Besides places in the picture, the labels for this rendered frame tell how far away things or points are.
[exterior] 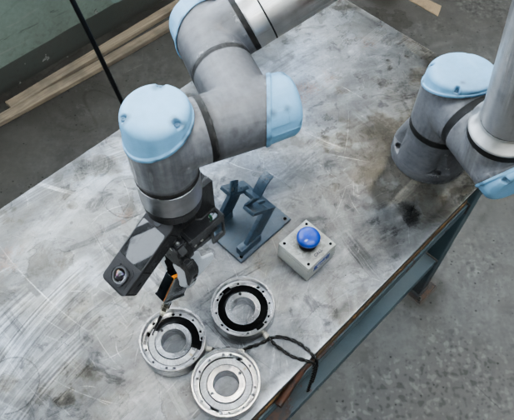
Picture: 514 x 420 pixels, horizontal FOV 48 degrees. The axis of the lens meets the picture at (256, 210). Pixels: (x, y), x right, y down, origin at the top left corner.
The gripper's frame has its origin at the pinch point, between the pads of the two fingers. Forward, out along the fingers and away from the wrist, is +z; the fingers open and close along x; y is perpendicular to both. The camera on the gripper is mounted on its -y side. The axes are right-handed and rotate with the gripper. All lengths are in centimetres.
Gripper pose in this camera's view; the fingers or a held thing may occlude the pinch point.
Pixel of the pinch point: (177, 278)
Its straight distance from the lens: 87.2
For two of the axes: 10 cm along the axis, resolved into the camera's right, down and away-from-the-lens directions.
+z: 0.0, 5.4, 8.4
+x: -7.1, -5.9, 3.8
